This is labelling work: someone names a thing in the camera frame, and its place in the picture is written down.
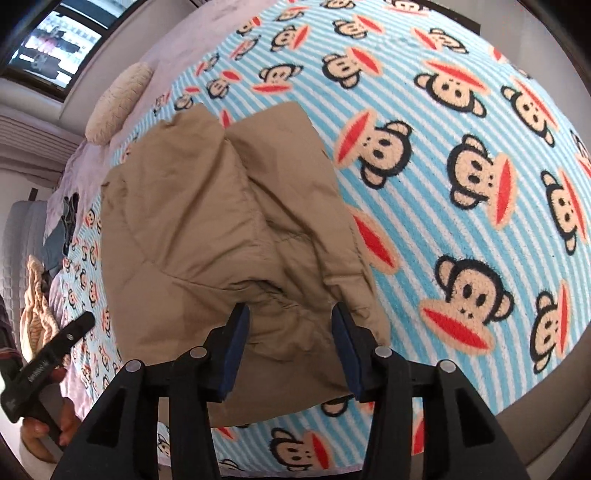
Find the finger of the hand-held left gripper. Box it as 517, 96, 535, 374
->
46, 312, 96, 366

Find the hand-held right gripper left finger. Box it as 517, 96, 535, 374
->
50, 302, 251, 480

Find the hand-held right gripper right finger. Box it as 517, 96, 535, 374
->
331, 302, 532, 480

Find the khaki puffer jacket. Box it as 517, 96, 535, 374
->
99, 100, 393, 428

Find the person's left hand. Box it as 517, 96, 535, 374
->
21, 367, 83, 462

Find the yellow striped garment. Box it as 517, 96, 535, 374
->
19, 256, 64, 361

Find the teal garment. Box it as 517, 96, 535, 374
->
43, 222, 66, 269

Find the grey padded headboard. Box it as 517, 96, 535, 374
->
0, 198, 48, 315

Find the monkey print striped blanket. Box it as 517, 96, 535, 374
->
60, 0, 591, 474

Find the grey pleated curtain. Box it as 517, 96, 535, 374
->
0, 115, 80, 186

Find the cream round pillow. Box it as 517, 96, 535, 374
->
84, 62, 154, 145

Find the dark framed window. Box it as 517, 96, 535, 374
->
0, 0, 140, 103

